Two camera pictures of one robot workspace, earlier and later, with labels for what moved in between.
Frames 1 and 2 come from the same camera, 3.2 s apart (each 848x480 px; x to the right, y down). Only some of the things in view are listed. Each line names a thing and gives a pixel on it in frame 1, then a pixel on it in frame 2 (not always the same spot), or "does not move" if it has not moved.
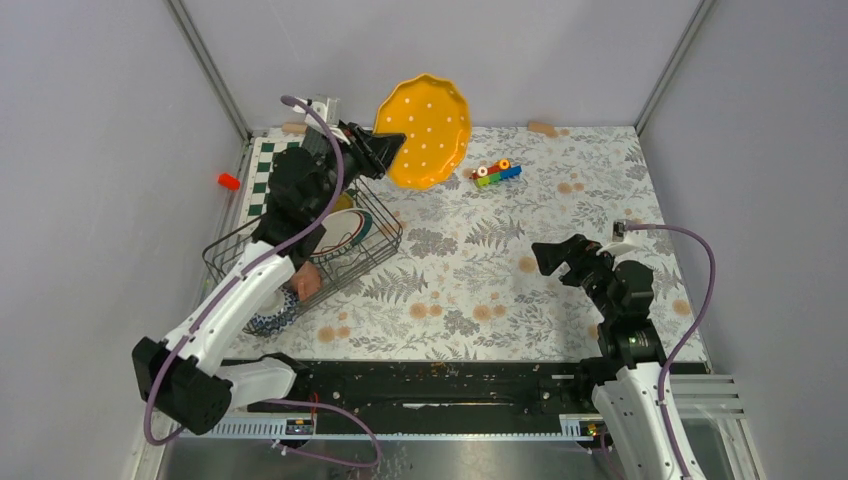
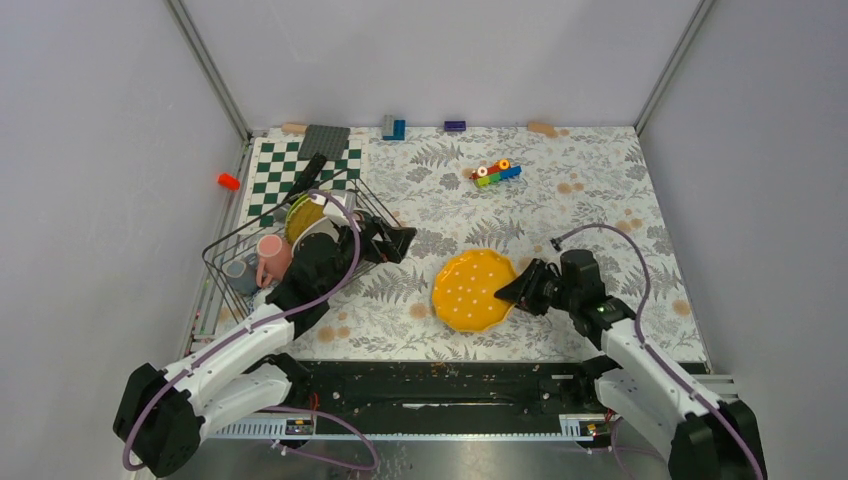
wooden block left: (294, 128) does not move
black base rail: (459, 388) does not move
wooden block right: (546, 127) does not move
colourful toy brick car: (495, 173) does not move
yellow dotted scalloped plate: (434, 117) to (463, 290)
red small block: (228, 181) does not move
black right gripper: (577, 249) to (523, 291)
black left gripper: (374, 152) to (392, 247)
